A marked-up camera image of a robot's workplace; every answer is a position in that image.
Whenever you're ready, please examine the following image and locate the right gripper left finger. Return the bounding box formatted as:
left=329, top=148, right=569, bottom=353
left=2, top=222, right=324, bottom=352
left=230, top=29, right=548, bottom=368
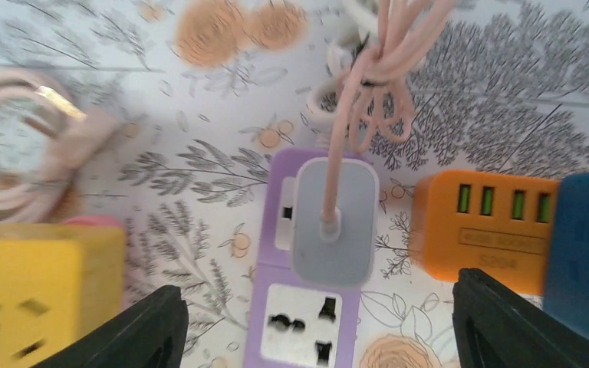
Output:
left=35, top=285, right=189, bottom=368

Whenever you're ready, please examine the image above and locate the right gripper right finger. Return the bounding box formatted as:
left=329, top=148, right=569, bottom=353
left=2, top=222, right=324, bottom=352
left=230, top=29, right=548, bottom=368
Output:
left=452, top=268, right=589, bottom=368

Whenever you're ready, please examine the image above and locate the dark blue cube socket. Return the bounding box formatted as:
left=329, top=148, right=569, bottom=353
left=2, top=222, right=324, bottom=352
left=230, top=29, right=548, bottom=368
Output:
left=543, top=172, right=589, bottom=339

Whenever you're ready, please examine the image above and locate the yellow cube socket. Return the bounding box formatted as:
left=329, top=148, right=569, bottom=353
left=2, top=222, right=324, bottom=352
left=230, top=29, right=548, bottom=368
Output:
left=0, top=223, right=127, bottom=367

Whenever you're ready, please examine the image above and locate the pink triangular power strip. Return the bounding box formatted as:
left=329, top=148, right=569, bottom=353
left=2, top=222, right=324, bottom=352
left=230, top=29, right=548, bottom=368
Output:
left=61, top=215, right=125, bottom=228

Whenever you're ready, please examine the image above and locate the purple power strip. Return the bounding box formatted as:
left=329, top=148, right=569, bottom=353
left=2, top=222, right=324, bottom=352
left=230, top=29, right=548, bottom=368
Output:
left=243, top=148, right=379, bottom=367

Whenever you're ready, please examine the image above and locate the white square plug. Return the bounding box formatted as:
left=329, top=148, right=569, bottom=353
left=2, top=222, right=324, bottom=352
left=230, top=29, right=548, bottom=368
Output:
left=291, top=157, right=380, bottom=288

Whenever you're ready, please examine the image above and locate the orange power strip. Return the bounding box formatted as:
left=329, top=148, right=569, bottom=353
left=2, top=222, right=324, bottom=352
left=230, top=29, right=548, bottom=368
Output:
left=408, top=169, right=560, bottom=295

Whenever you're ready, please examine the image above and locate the pink coiled cable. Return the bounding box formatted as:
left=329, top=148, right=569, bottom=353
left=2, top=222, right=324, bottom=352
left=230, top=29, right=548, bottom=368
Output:
left=0, top=68, right=123, bottom=225

